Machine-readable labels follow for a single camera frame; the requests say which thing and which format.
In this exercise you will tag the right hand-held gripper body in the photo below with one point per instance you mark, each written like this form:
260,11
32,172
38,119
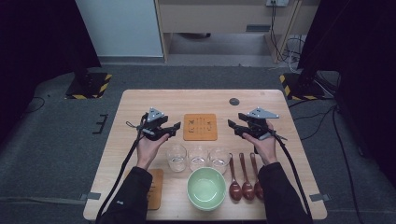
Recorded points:
258,127

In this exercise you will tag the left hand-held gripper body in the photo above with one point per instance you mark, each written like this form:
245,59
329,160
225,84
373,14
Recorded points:
154,129

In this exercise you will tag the square wooden cutout coaster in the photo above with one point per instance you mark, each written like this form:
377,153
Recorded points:
186,137
158,186

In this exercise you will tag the clear glass cup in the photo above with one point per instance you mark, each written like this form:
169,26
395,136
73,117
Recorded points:
198,160
219,161
176,159

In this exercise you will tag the dark red wooden spoon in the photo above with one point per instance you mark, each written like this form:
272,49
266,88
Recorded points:
258,190
247,191
235,190

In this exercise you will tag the light green ceramic bowl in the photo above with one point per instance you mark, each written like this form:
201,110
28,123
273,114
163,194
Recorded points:
205,189

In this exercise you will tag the person's right hand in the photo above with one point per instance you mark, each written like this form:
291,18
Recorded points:
267,149

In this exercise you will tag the person's left hand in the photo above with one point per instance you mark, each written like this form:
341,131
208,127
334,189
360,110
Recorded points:
148,152

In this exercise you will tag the round dark table grommet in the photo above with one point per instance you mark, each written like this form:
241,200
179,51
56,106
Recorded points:
234,101

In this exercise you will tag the black stand base striped edges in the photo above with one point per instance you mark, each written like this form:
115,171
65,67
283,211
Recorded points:
297,90
91,87

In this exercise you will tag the grey tape strip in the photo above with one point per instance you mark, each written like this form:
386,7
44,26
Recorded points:
320,197
91,196

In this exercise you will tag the beige wooden desk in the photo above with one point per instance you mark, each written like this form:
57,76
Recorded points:
218,18

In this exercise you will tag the black curtain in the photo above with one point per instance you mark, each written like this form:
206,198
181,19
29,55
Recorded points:
31,46
367,62

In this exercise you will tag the white wall socket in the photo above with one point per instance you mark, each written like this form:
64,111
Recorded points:
277,2

